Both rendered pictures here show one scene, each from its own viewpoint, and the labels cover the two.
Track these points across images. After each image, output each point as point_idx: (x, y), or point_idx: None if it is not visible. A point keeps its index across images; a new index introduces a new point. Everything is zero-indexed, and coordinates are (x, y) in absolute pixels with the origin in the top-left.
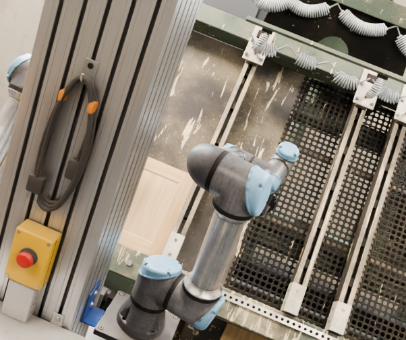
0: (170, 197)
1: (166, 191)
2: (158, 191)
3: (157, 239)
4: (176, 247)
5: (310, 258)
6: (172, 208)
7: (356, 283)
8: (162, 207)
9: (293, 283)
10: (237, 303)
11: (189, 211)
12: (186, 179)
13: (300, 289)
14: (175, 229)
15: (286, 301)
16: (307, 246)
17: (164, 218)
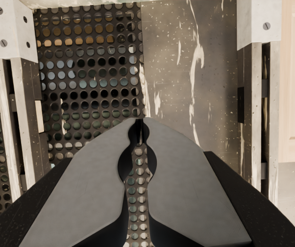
0: (293, 107)
1: None
2: None
3: (286, 23)
4: (259, 12)
5: (12, 114)
6: (282, 91)
7: None
8: None
9: (17, 54)
10: None
11: (260, 94)
12: (280, 151)
13: (0, 48)
14: (276, 45)
15: (14, 13)
16: (25, 133)
17: (290, 67)
